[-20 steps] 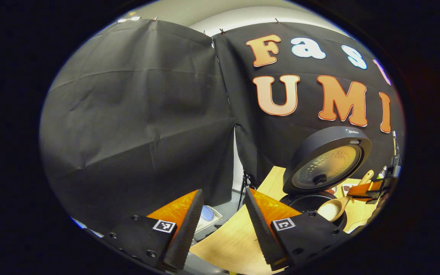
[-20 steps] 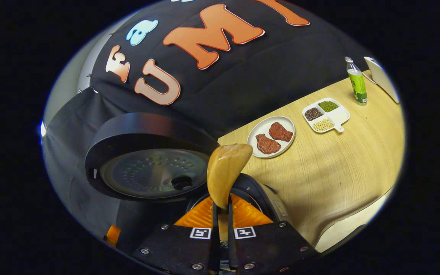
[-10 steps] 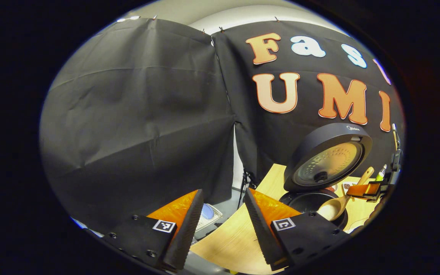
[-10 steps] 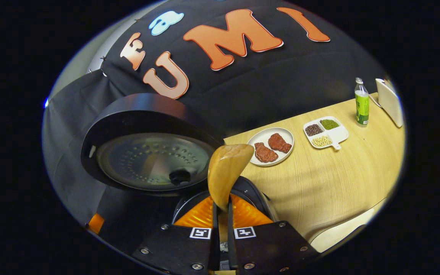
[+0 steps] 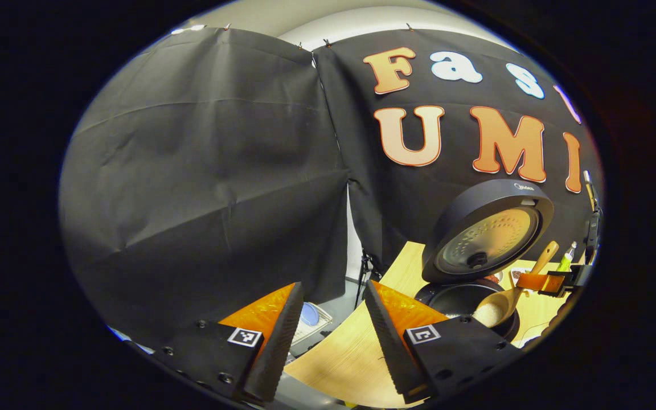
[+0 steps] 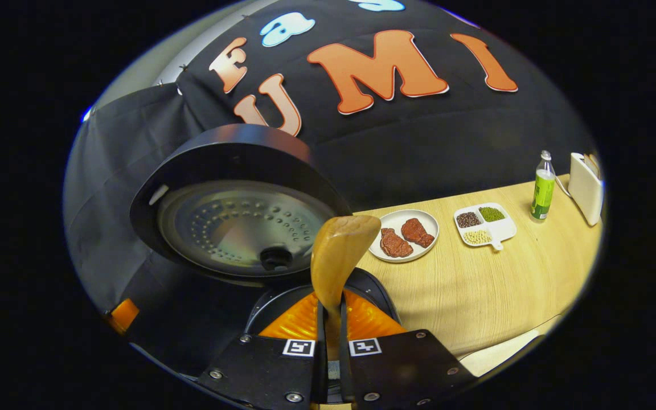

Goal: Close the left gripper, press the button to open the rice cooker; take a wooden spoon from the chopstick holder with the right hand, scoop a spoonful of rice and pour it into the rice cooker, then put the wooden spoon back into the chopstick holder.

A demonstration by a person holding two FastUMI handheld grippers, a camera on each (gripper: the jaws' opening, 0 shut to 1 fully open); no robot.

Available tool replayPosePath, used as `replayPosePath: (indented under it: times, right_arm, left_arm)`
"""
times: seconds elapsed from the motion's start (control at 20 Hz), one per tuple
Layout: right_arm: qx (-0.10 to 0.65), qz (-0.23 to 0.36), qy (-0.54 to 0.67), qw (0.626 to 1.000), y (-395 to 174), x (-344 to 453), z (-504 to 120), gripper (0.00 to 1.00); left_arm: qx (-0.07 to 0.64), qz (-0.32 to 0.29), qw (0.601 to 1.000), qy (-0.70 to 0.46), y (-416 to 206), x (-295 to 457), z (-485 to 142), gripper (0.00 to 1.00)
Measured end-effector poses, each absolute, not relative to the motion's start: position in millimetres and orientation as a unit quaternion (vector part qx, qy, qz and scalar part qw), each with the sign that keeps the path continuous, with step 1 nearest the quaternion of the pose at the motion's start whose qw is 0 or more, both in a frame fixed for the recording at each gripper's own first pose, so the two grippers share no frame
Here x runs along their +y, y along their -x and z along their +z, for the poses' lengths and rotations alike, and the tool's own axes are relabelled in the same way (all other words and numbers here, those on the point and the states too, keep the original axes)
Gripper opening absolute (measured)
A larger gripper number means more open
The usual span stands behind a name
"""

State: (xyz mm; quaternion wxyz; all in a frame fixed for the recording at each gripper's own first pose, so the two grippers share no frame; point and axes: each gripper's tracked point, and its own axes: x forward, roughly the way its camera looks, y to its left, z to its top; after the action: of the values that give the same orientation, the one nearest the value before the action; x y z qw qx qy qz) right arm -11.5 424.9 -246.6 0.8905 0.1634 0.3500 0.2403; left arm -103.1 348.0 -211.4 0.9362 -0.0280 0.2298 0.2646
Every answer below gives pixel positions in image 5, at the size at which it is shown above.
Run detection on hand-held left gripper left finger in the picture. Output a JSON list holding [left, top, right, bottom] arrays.
[[153, 282, 305, 405]]

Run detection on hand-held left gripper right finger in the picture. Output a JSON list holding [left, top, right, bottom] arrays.
[[365, 279, 525, 404]]

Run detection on wooden spoon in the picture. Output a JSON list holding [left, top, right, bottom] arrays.
[[472, 240, 560, 329]]

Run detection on white rice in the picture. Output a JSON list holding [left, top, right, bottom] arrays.
[[473, 302, 506, 327]]

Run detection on black silver rice cooker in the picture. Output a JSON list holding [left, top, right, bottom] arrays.
[[413, 179, 556, 342]]

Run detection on green label bottle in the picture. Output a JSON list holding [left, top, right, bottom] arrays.
[[556, 241, 578, 273]]

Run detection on black stand legs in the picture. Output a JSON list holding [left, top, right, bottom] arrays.
[[354, 251, 383, 311]]

